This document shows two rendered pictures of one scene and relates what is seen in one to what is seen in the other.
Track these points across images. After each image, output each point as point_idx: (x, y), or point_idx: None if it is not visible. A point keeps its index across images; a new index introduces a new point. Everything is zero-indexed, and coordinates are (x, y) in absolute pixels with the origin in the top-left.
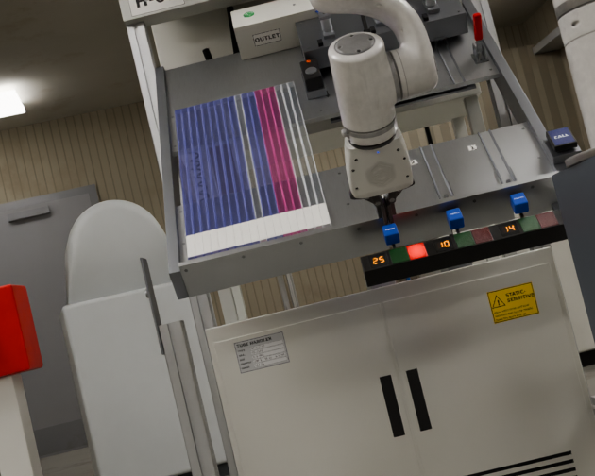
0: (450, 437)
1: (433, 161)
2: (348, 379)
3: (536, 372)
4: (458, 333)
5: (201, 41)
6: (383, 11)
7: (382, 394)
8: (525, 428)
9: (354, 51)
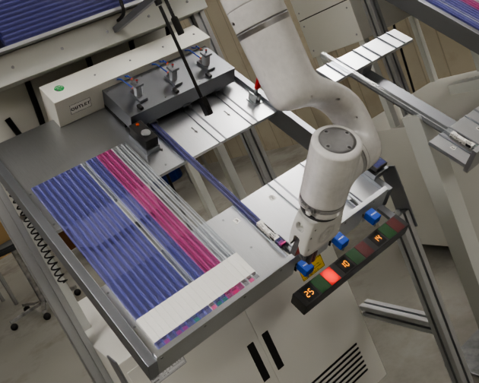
0: (295, 365)
1: (287, 193)
2: (228, 356)
3: (331, 302)
4: (285, 296)
5: (1, 112)
6: (339, 103)
7: (251, 356)
8: (332, 340)
9: (346, 148)
